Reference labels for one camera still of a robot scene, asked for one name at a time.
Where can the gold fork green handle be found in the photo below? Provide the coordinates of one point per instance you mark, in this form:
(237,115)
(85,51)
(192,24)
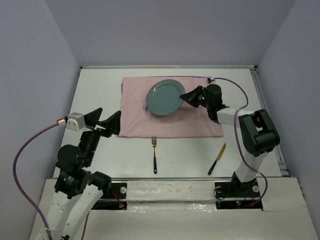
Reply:
(154,145)

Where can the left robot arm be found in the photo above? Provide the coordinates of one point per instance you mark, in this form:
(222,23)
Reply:
(76,189)

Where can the pink cloth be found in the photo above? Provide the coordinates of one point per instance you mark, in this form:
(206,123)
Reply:
(137,121)

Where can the gold knife green handle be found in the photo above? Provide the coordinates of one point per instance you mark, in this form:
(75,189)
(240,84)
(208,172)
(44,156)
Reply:
(220,154)

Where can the teal plate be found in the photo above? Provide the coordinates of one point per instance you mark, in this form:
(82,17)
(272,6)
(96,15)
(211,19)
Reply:
(164,97)

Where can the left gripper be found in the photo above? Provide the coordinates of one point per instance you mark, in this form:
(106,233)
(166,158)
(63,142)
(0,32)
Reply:
(112,123)

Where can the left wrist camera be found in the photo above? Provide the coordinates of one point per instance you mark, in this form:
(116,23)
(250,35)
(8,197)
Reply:
(73,121)

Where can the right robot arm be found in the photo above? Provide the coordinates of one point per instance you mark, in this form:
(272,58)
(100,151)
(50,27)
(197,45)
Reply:
(255,135)

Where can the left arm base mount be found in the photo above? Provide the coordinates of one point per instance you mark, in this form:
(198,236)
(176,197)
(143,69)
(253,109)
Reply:
(115,199)

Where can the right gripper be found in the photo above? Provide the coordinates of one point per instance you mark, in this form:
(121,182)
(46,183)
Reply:
(190,96)

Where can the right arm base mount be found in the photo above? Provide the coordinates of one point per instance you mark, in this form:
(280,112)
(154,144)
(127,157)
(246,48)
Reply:
(229,198)

